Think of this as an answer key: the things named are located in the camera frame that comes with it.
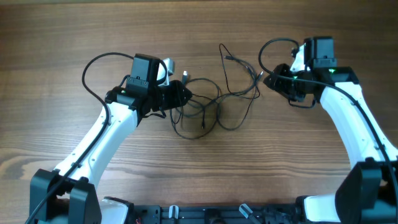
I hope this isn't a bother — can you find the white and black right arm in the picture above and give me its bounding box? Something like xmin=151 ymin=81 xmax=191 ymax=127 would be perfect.
xmin=264 ymin=37 xmax=397 ymax=223

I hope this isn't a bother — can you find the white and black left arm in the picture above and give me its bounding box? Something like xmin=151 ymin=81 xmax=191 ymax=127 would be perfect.
xmin=26 ymin=54 xmax=192 ymax=223

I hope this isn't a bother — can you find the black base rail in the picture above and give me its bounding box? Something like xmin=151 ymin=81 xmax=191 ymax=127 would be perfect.
xmin=126 ymin=203 xmax=300 ymax=224

